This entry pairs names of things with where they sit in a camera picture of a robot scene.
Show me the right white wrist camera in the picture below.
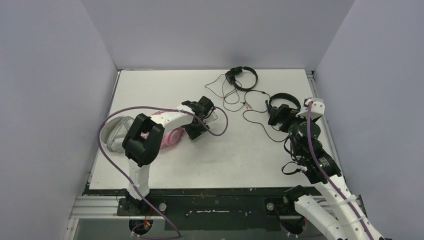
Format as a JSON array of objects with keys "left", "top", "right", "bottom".
[{"left": 295, "top": 97, "right": 326, "bottom": 122}]

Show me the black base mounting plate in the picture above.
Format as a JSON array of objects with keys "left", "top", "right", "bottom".
[{"left": 112, "top": 186, "right": 319, "bottom": 232}]

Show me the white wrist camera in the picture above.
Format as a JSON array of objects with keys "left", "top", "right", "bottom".
[
  {"left": 295, "top": 97, "right": 326, "bottom": 122},
  {"left": 203, "top": 111, "right": 219, "bottom": 125}
]

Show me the small black on-ear headphones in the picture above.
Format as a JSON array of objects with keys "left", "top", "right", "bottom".
[{"left": 204, "top": 66, "right": 259, "bottom": 113}]

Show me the white grey gaming headset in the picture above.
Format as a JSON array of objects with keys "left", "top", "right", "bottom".
[{"left": 100, "top": 116, "right": 134, "bottom": 154}]

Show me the black headset with microphone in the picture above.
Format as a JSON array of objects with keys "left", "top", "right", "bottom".
[{"left": 242, "top": 89, "right": 301, "bottom": 143}]

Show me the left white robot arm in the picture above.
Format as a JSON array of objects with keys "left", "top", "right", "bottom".
[{"left": 122, "top": 96, "right": 217, "bottom": 215}]

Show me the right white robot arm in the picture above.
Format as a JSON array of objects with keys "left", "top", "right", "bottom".
[{"left": 268, "top": 98, "right": 384, "bottom": 240}]

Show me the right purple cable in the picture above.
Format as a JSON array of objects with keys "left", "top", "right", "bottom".
[{"left": 306, "top": 101, "right": 375, "bottom": 240}]

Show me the pink headset with cable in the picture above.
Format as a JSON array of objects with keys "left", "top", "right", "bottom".
[{"left": 151, "top": 110, "right": 184, "bottom": 149}]

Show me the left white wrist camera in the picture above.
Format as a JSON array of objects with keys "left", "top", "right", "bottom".
[{"left": 203, "top": 111, "right": 219, "bottom": 125}]

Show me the aluminium frame rail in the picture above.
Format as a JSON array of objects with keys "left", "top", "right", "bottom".
[{"left": 64, "top": 194, "right": 369, "bottom": 240}]

